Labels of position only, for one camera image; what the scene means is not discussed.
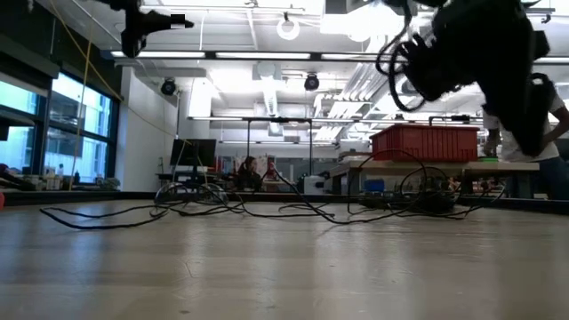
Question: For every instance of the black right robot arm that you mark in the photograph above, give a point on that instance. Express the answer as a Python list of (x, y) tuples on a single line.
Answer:
[(480, 4)]

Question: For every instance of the white box machine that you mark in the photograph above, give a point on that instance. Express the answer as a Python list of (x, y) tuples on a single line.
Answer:
[(314, 184)]

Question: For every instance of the black metal gantry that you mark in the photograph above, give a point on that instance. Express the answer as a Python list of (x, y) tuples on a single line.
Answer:
[(278, 119)]

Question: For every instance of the black aluminium frame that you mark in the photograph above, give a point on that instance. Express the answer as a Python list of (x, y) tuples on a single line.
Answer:
[(89, 197)]

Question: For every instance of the wooden top work table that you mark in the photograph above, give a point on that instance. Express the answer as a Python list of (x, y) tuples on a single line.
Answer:
[(444, 168)]

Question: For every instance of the green flat object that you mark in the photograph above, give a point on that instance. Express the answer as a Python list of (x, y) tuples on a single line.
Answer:
[(488, 158)]

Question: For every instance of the red plastic bin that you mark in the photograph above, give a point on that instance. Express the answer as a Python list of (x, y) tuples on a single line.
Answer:
[(422, 144)]

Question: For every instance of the open black bit case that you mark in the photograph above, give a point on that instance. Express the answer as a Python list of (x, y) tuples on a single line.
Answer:
[(409, 204)]

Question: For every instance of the black monitor on stand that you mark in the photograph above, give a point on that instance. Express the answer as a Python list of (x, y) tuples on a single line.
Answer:
[(193, 152)]

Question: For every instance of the clear safety glasses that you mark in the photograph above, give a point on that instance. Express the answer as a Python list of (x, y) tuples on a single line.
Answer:
[(171, 193)]

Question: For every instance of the blue bin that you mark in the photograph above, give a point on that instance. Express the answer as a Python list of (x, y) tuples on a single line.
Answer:
[(374, 186)]

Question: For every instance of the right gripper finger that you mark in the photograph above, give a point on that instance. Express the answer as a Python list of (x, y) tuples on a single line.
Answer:
[(535, 115), (500, 113)]

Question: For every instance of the black round ceiling fixture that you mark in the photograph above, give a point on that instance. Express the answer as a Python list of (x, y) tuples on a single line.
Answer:
[(168, 87), (311, 82)]

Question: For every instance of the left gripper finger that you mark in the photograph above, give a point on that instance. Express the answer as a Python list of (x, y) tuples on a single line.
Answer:
[(162, 18), (160, 29)]

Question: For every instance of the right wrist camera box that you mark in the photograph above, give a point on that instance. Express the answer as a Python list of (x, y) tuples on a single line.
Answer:
[(424, 71)]

